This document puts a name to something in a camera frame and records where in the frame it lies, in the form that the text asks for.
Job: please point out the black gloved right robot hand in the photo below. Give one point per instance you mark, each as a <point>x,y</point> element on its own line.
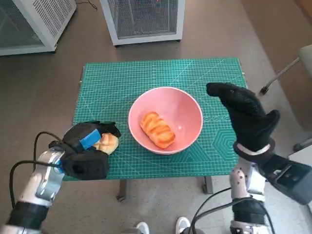
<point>248,117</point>

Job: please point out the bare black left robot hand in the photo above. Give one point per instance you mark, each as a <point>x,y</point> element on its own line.
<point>80,136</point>

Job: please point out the pale round toy bread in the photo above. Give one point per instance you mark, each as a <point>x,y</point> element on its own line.
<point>109,143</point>

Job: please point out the pink bowl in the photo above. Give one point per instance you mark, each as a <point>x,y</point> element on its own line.
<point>180,104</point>

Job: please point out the orange braided toy bread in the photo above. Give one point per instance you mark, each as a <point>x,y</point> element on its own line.
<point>157,129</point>

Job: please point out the green cutting mat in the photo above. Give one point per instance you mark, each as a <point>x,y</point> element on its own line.
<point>109,85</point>

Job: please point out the metal table leg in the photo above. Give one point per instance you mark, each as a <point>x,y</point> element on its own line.
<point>208,184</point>
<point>122,190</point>

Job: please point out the white desk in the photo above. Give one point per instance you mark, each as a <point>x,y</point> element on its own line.
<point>303,157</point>

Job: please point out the grey chair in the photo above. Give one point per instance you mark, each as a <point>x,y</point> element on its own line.
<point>307,73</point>

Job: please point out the white shoe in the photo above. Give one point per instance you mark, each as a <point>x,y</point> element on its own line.
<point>142,228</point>
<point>182,224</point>

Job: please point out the white mesh cabinet with louvres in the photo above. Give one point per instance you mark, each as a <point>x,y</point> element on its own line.
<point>48,19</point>

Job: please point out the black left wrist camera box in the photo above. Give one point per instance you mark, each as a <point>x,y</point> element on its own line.
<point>87,167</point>

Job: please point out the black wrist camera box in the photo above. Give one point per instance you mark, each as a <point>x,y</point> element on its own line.
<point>87,167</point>
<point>290,182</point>

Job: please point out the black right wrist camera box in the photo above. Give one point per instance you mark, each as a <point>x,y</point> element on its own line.
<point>290,182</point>

